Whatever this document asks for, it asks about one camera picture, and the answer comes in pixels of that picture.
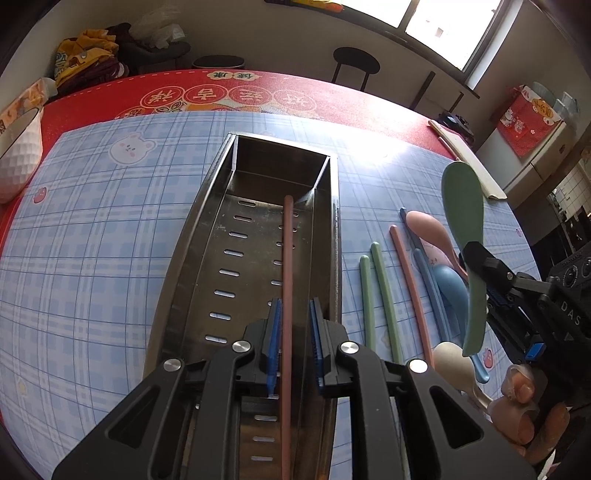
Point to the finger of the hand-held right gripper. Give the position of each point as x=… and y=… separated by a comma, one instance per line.
x=485, y=265
x=505, y=314

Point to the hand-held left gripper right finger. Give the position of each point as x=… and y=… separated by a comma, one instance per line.
x=316, y=337

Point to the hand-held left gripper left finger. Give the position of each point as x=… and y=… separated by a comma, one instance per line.
x=274, y=332

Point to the blue spoon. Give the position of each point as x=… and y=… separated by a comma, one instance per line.
x=450, y=286

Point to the blue chopstick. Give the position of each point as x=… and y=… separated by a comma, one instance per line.
x=427, y=281
x=411, y=235

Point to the green chopstick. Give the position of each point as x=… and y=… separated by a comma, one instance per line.
x=385, y=295
x=367, y=300

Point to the pink spoon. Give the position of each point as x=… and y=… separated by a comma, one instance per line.
x=427, y=226

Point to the green spoon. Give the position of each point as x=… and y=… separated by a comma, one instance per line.
x=464, y=198

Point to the pink chopstick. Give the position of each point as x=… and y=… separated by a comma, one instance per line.
x=408, y=286
x=288, y=258

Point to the beige spoon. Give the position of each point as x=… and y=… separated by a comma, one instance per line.
x=450, y=364

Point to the stainless steel utensil tray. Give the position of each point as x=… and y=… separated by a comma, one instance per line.
x=217, y=258

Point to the person's right hand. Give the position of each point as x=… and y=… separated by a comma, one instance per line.
x=521, y=392

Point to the beige notebook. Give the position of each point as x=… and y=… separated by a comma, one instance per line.
x=475, y=170

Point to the black kitchen appliance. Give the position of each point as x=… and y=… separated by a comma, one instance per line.
x=572, y=217

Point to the white refrigerator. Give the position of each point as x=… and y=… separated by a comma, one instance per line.
x=531, y=168

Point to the black pouch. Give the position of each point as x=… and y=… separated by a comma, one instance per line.
x=457, y=124

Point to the red gift bag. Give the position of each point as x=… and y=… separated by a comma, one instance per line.
x=521, y=124

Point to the clear plastic containers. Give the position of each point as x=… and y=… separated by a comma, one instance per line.
x=565, y=104

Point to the black round-back chair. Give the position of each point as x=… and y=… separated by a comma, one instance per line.
x=355, y=57

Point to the window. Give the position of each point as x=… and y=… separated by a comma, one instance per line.
x=443, y=23

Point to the black round stool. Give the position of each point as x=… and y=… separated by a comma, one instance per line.
x=217, y=62

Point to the red printed tablecloth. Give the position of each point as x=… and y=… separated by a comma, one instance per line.
x=138, y=90

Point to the dark grey bag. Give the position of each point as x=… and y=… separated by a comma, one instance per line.
x=157, y=57

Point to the white textured bowl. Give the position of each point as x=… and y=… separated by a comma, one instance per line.
x=21, y=157

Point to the yellow packet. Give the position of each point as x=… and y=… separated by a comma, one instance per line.
x=318, y=3

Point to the clear plastic bag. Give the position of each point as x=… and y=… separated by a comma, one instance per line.
x=157, y=27

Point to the yellow and maroon clothes pile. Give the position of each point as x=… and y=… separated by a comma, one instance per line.
x=87, y=50

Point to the orange floral tissue pack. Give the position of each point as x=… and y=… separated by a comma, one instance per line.
x=34, y=92

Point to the dark wooden chair frame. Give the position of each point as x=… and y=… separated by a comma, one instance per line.
x=427, y=90

